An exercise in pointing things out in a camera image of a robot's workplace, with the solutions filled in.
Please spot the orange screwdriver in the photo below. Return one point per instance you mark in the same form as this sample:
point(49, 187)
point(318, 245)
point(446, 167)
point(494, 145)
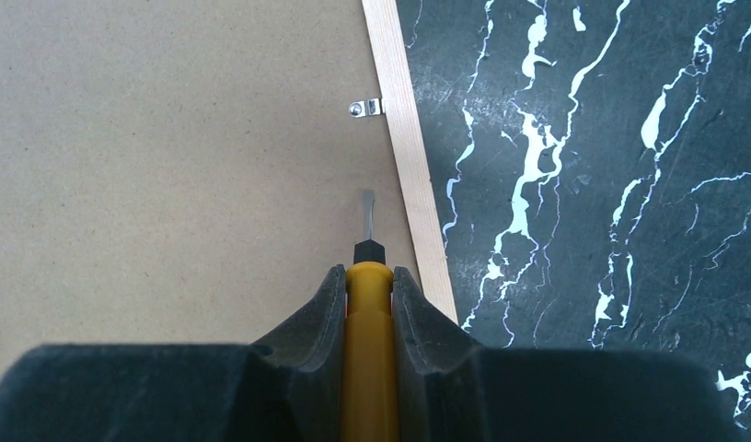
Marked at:
point(369, 402)

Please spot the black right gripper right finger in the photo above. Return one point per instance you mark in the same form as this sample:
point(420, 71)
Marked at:
point(453, 388)

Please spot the orange wooden picture frame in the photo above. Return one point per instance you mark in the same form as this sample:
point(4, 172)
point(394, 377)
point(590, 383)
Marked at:
point(182, 171)

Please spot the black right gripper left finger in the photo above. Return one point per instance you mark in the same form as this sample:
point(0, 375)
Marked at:
point(286, 386)

